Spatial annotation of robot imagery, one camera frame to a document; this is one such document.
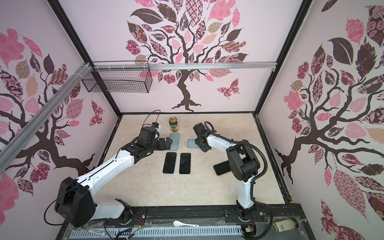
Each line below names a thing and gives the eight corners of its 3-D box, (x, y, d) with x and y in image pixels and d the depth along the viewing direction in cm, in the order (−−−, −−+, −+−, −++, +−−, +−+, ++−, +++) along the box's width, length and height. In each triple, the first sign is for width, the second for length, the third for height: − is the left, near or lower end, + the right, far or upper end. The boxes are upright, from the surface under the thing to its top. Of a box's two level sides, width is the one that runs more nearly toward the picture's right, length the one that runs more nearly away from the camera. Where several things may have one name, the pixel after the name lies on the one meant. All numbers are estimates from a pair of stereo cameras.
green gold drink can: (170, 132, 110) (168, 123, 102) (171, 125, 114) (169, 116, 106) (178, 132, 110) (176, 123, 102) (178, 125, 114) (177, 116, 106)
